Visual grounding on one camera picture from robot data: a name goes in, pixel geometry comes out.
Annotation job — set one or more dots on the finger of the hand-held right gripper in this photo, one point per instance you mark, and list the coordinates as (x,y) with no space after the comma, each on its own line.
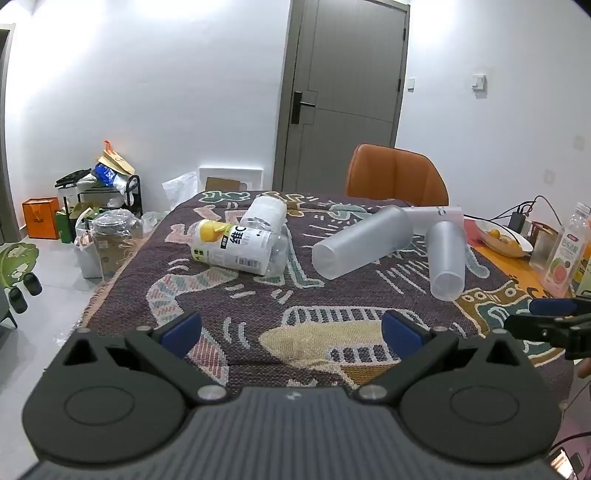
(551,307)
(535,326)

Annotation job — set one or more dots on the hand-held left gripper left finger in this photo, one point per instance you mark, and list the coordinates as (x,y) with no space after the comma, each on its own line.
(181,333)

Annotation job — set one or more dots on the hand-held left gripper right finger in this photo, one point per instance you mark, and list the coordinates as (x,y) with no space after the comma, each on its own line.
(400,333)

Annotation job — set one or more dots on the small translucent plastic cup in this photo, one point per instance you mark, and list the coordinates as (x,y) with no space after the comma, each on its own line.
(446,258)

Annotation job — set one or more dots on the large translucent plastic cup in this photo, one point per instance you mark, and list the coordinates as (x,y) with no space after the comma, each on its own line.
(362,243)

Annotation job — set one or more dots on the orange drink bottle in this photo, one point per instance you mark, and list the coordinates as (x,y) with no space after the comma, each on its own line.
(584,272)

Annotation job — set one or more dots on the pink label drink bottle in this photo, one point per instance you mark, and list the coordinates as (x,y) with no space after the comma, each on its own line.
(565,256)

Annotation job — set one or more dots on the glass jar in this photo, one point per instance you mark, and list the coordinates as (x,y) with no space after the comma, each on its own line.
(545,247)

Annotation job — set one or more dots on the printed woven blanket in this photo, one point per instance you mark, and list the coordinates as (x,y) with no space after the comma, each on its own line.
(258,304)

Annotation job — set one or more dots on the white bowl of fruit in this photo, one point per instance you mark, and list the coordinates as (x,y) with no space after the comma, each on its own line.
(503,237)

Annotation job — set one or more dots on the black power adapter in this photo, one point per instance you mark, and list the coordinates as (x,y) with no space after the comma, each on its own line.
(519,220)

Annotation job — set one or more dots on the yellow label plastic bottle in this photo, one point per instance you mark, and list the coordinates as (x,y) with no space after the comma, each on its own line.
(233,247)

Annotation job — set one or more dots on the plastic wrapped cardboard box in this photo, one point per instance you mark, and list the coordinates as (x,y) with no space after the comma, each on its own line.
(115,242)

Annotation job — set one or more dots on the smartphone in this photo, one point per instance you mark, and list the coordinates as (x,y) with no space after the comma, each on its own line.
(565,464)

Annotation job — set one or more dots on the white plastic bag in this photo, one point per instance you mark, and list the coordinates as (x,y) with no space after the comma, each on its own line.
(182,189)

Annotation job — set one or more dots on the clear plastic bottle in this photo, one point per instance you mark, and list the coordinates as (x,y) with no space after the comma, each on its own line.
(264,213)

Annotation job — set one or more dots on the black storage rack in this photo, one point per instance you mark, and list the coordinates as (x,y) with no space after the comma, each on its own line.
(131,191)

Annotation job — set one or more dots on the flat cardboard box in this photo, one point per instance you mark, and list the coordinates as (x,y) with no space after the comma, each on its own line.
(224,183)

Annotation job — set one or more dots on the orange chair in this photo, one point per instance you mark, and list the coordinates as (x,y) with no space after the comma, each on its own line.
(395,175)

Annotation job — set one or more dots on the white board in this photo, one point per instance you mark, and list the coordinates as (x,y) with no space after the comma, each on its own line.
(231,171)

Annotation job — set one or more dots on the green leaf-shaped stool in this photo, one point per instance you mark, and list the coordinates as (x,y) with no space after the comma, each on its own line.
(18,261)

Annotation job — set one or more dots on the orange paper bag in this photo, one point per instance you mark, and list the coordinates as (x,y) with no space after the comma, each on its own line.
(41,218)

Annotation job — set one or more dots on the grey door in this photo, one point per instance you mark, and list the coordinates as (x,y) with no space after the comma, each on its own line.
(346,92)

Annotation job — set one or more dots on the white light switch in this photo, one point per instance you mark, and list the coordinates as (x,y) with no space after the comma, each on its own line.
(479,81)

